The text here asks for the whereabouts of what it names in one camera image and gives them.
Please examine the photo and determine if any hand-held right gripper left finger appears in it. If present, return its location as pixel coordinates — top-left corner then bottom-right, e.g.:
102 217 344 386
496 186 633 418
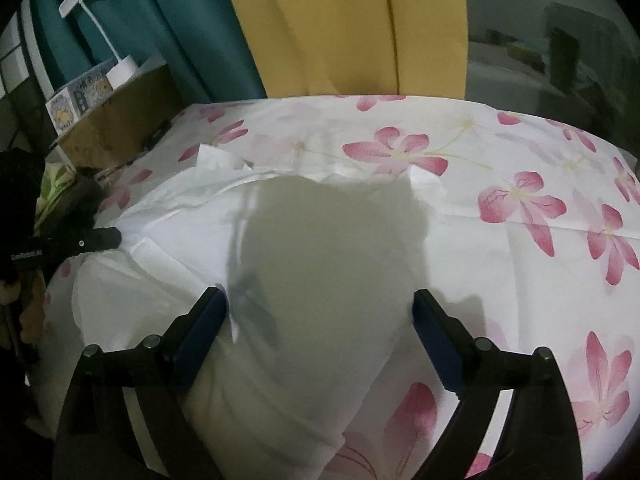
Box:
55 285 228 480

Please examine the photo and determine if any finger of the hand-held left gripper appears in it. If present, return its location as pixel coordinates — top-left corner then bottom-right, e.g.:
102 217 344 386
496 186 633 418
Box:
50 226 123 257

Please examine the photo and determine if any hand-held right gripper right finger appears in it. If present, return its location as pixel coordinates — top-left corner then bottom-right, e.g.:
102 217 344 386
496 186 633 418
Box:
411 288 583 480

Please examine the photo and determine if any white shirt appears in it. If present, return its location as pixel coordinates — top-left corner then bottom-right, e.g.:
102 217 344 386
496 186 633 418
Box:
70 144 451 466

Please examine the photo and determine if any person's left hand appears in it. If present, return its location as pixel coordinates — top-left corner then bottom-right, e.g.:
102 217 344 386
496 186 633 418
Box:
0 277 46 343

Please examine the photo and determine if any green printed cloth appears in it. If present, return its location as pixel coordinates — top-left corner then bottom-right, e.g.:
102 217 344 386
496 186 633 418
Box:
35 166 76 223

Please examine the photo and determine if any brown cardboard box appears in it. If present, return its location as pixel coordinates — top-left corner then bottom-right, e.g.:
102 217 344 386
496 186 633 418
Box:
55 62 171 171

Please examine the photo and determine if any printed cardboard carton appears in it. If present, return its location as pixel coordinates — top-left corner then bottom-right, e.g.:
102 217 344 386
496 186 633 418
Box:
45 60 116 136

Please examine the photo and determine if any pink floral tablecloth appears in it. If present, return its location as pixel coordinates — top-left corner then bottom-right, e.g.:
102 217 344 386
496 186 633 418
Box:
37 94 640 480

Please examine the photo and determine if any teal curtain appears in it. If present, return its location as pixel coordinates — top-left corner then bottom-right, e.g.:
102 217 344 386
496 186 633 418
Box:
30 0 266 106

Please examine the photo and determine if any dark glass window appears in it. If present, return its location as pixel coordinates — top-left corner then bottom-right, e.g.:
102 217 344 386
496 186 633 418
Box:
462 0 640 126

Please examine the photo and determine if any yellow curtain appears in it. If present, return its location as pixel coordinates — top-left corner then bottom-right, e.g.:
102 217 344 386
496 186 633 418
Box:
215 0 468 98

